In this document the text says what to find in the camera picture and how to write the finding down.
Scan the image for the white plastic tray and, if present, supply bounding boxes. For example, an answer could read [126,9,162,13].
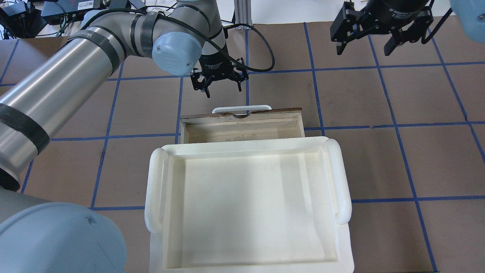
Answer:
[144,136,355,273]

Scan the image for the wooden drawer with white handle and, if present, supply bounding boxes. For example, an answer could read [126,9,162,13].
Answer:
[180,105,305,144]

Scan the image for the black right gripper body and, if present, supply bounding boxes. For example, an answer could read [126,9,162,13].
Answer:
[330,0,434,44]

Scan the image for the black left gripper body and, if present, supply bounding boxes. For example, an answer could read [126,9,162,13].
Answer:
[189,53,249,91]

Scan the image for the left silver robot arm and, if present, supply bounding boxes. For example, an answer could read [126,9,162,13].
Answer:
[0,0,236,273]

